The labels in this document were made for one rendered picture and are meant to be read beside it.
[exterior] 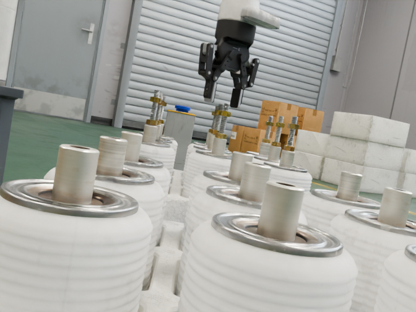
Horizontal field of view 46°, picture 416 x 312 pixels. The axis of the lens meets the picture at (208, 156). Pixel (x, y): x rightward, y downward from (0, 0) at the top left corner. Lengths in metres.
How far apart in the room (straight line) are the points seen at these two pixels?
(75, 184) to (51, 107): 5.76
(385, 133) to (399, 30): 4.17
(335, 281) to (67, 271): 0.13
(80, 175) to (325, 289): 0.14
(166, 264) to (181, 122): 0.79
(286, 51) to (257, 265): 7.10
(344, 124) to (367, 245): 3.38
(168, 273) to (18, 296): 0.18
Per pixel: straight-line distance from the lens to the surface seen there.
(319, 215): 0.50
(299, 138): 4.14
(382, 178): 3.76
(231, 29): 0.92
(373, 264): 0.39
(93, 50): 6.14
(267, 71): 7.13
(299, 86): 7.48
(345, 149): 3.73
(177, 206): 0.76
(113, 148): 0.39
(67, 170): 0.27
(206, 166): 0.78
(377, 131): 3.64
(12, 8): 1.00
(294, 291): 0.25
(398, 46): 7.67
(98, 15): 6.18
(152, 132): 0.81
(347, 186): 0.53
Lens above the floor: 0.31
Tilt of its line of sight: 4 degrees down
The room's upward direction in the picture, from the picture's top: 10 degrees clockwise
